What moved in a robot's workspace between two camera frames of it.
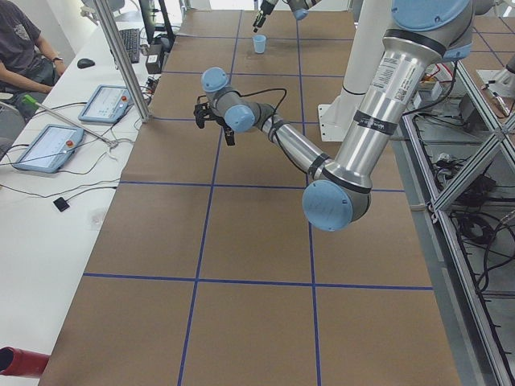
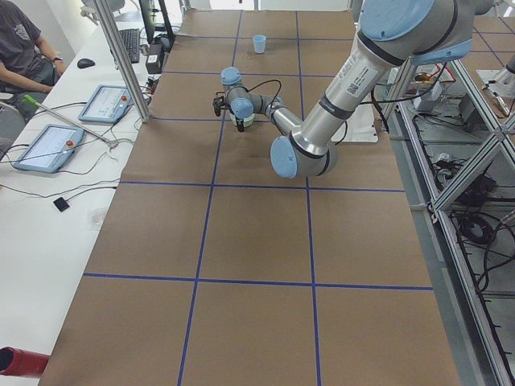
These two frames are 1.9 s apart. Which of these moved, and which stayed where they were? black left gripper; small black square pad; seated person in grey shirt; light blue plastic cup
Moved: black left gripper
Stayed: small black square pad; light blue plastic cup; seated person in grey shirt
